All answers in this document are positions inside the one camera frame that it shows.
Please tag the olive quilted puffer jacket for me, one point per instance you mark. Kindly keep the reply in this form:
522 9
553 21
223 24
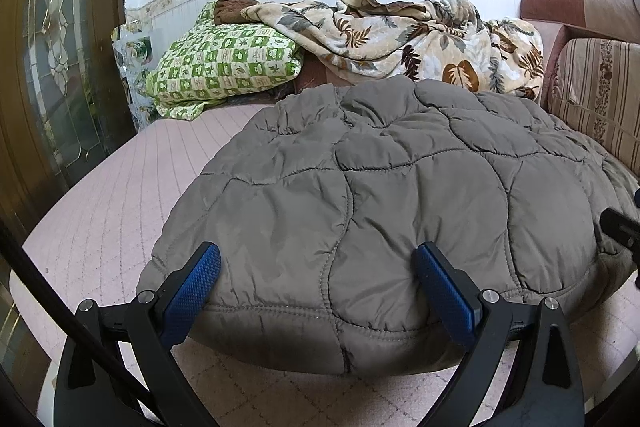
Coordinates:
375 182

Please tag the leaf print fleece blanket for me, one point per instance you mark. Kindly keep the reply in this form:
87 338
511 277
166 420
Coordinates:
400 42

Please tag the green checkered quilt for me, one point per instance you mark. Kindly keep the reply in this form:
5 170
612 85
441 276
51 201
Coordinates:
225 62

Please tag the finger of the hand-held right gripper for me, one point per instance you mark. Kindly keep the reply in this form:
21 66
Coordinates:
617 224

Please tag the brown cloth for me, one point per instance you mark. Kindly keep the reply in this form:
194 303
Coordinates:
235 9

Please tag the floral printed bag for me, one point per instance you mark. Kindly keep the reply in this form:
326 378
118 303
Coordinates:
135 52

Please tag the pink quilted sofa cover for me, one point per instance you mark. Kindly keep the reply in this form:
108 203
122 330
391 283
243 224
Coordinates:
125 187

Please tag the striped floral sofa cushion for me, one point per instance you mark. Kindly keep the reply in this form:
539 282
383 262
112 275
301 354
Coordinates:
600 97

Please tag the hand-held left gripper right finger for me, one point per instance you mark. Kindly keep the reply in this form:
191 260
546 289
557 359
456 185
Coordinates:
445 292

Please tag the wooden stained glass door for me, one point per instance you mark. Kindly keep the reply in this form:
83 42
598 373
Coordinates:
60 57

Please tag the pink red sofa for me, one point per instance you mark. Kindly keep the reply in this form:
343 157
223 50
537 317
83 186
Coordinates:
550 2

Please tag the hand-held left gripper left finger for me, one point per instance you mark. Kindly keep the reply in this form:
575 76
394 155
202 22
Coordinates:
192 292

